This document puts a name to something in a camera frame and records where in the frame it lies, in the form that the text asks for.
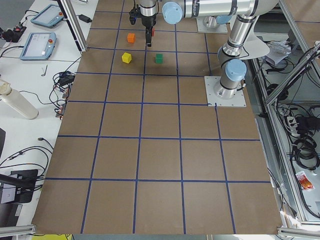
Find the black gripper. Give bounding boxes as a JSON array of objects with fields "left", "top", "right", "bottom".
[{"left": 129, "top": 4, "right": 158, "bottom": 47}]

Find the red wooden block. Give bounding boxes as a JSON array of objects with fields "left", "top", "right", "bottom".
[{"left": 151, "top": 27, "right": 155, "bottom": 37}]

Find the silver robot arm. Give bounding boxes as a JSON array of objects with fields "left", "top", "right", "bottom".
[{"left": 129, "top": 0, "right": 278, "bottom": 100}]

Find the orange wooden block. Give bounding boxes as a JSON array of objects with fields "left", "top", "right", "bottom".
[{"left": 127, "top": 32, "right": 136, "bottom": 44}]

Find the green wooden block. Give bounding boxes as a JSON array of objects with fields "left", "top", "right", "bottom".
[{"left": 155, "top": 53, "right": 164, "bottom": 64}]

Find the yellow wooden block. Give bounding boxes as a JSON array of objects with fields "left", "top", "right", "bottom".
[{"left": 121, "top": 52, "right": 132, "bottom": 64}]

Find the black power brick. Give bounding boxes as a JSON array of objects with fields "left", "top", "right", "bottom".
[{"left": 78, "top": 14, "right": 92, "bottom": 23}]

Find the upper blue teach pendant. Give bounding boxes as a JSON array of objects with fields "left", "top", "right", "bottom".
[{"left": 30, "top": 4, "right": 64, "bottom": 29}]

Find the blue teach pendant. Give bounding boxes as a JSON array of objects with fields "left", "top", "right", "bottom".
[
  {"left": 19, "top": 32, "right": 57, "bottom": 61},
  {"left": 30, "top": 4, "right": 64, "bottom": 29}
]

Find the lower blue teach pendant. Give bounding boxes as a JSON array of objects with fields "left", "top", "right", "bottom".
[{"left": 19, "top": 32, "right": 57, "bottom": 61}]

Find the metal hex key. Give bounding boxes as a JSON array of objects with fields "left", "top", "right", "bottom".
[{"left": 41, "top": 65, "right": 48, "bottom": 77}]

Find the white cylindrical bottle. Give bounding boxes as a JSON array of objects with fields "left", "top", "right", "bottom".
[{"left": 0, "top": 79, "right": 39, "bottom": 120}]

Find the black monitor stand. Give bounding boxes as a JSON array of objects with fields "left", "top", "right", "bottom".
[{"left": 0, "top": 169, "right": 38, "bottom": 204}]

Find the red snack packet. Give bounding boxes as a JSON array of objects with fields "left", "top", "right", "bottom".
[{"left": 295, "top": 171, "right": 314, "bottom": 191}]

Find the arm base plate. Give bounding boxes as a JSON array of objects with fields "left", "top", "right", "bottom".
[
  {"left": 204, "top": 76, "right": 247, "bottom": 108},
  {"left": 196, "top": 15, "right": 232, "bottom": 34}
]

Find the aluminium frame post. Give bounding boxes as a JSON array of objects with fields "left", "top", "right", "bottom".
[{"left": 57, "top": 0, "right": 88, "bottom": 53}]

